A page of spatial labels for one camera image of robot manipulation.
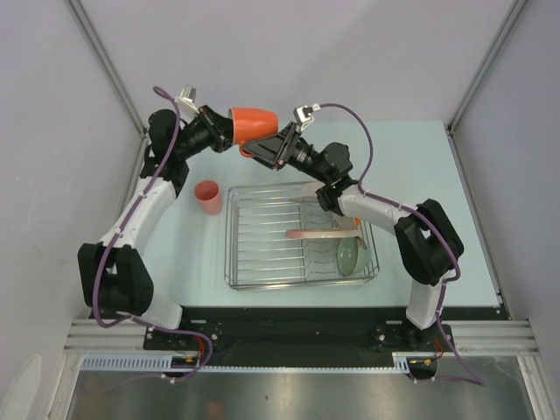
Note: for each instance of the pink plastic cup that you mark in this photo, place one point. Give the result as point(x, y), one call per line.
point(208, 195)

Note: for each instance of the metal wire dish rack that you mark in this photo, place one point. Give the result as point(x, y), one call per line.
point(278, 236)

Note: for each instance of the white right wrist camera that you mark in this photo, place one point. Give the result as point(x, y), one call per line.
point(304, 116)

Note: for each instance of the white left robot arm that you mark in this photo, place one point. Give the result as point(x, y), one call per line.
point(113, 275)

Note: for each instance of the white deep plate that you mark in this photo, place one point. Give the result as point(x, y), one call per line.
point(307, 193)

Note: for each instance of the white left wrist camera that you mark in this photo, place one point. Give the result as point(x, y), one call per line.
point(186, 100)

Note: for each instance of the orange and white bowl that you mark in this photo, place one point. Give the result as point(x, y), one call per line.
point(346, 223)

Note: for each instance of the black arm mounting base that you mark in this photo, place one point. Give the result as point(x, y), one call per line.
point(298, 337)

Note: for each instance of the green ceramic bowl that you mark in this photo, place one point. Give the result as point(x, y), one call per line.
point(353, 256)

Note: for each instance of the pink and cream plate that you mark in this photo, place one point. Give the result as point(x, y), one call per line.
point(312, 234)

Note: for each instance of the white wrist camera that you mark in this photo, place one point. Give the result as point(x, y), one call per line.
point(186, 100)
point(304, 116)

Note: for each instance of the orange ceramic mug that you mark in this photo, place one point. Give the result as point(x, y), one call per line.
point(250, 124)

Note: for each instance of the aluminium frame rail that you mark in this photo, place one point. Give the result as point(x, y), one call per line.
point(471, 338)

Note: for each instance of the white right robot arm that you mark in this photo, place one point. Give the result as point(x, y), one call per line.
point(428, 243)

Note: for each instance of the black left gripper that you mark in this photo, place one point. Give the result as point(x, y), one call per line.
point(220, 129)

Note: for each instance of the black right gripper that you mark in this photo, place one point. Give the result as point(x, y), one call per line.
point(267, 151)

